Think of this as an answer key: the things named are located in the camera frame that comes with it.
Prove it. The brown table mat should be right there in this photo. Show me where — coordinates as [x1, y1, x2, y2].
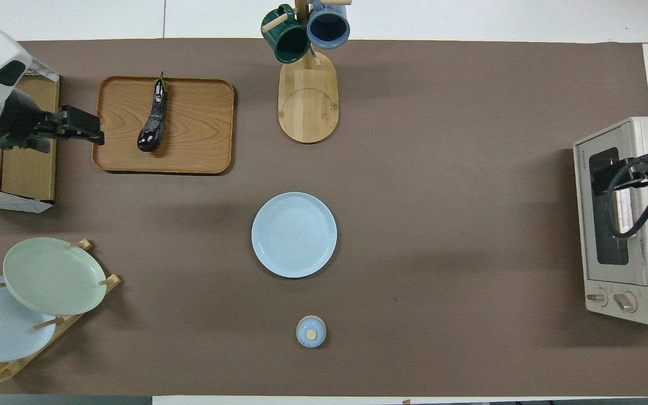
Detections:
[0, 38, 648, 397]

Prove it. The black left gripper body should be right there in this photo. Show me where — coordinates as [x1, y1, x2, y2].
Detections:
[0, 89, 57, 152]

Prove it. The light blue ribbed plate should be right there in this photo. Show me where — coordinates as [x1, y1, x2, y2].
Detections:
[251, 192, 338, 278]

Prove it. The dark green mug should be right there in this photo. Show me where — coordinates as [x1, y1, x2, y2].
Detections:
[261, 4, 311, 64]

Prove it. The wooden plate rack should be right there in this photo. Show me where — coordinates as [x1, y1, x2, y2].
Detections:
[0, 239, 121, 386]

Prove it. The black wire basket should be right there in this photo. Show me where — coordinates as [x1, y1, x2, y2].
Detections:
[0, 14, 59, 213]

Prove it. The pale green plate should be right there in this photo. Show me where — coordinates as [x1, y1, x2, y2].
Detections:
[3, 237, 107, 316]

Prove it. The marble pattern cloth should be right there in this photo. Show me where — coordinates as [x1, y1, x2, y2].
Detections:
[20, 62, 59, 82]

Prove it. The wooden serving tray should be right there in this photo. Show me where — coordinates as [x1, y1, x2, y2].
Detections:
[92, 76, 236, 175]

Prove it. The wooden mug tree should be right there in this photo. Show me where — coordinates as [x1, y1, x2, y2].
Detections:
[261, 0, 353, 144]

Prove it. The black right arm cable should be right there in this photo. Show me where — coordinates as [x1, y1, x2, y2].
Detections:
[605, 157, 648, 240]

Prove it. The dark purple eggplant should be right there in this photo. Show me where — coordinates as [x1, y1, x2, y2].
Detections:
[137, 71, 170, 153]

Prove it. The blue mug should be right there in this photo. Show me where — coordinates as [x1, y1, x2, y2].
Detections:
[306, 0, 351, 50]

